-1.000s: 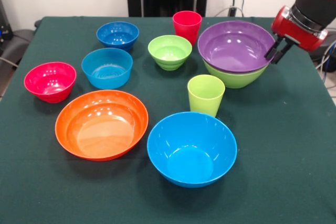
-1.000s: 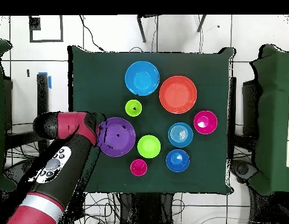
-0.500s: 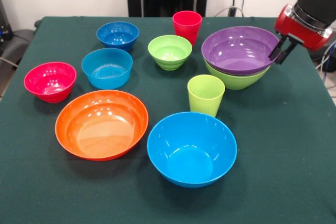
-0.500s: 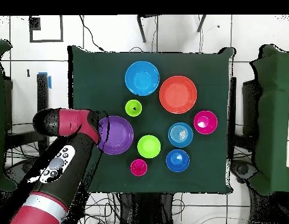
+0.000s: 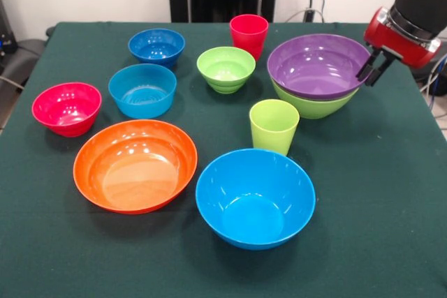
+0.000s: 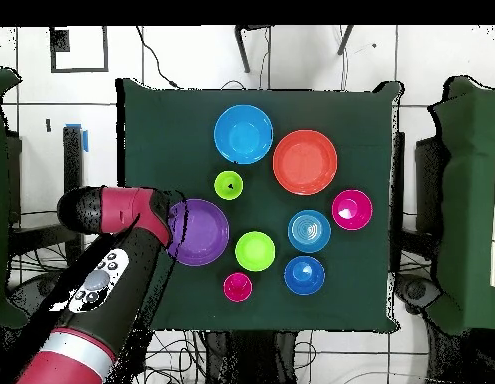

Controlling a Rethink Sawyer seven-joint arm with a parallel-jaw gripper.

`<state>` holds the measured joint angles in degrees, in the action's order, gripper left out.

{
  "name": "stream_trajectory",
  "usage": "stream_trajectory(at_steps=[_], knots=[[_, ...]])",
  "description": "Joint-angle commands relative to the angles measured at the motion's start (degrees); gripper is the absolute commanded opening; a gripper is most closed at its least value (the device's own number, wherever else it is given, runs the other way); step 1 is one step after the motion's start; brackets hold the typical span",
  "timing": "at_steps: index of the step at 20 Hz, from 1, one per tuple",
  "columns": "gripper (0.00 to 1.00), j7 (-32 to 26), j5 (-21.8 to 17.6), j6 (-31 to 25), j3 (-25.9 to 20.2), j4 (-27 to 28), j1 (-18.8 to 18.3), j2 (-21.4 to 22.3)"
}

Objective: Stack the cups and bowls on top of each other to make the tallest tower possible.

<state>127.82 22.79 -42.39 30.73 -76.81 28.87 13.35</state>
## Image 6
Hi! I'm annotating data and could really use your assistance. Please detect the purple plastic bowl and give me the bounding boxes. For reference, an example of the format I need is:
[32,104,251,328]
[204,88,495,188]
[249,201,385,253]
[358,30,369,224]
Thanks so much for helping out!
[166,198,231,267]

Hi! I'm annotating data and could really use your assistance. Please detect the green plastic cup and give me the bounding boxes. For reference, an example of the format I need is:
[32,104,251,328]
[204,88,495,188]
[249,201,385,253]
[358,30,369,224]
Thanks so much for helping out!
[213,170,245,201]

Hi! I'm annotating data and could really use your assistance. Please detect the small ribbed green bowl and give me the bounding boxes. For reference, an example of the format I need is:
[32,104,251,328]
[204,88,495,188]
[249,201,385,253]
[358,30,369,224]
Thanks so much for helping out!
[234,230,277,273]

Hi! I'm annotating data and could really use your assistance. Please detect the ribbed light blue bowl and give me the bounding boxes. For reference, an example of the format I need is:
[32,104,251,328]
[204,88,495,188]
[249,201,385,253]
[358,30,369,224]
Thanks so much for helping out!
[287,209,332,254]

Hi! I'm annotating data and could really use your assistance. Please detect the orange plastic bowl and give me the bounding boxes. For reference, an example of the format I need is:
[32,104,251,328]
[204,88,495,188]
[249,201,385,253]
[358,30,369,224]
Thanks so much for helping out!
[272,128,339,196]

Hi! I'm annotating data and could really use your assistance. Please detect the large light blue bowl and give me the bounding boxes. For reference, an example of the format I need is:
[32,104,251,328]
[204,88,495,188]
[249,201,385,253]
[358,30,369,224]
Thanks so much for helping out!
[213,104,275,166]

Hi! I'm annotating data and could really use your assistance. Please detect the red plastic cup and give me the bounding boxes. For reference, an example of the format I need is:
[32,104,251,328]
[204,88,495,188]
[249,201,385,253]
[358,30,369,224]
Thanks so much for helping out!
[222,271,254,303]

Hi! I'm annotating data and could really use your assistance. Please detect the dark blue bowl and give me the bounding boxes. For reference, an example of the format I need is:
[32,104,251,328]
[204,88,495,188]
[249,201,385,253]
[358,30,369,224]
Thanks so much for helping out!
[283,255,326,297]

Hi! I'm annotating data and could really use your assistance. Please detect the pink plastic bowl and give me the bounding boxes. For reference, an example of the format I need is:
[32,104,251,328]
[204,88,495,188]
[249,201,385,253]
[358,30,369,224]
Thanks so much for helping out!
[331,188,374,232]

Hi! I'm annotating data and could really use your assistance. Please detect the dark green table cloth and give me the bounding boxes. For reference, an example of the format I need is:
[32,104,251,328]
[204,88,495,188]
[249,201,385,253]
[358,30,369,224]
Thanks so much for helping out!
[115,77,404,335]

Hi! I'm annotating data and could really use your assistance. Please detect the black metal chair legs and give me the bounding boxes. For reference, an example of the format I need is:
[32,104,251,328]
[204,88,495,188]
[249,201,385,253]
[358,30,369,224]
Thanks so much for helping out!
[233,24,355,74]

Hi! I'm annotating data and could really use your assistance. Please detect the black floor cable with plug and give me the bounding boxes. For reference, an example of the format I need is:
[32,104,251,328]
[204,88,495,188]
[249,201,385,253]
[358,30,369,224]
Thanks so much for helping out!
[135,25,181,90]

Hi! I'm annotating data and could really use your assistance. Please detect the black stand post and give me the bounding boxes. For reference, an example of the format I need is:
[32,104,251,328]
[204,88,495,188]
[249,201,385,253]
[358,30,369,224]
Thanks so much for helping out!
[62,125,86,194]

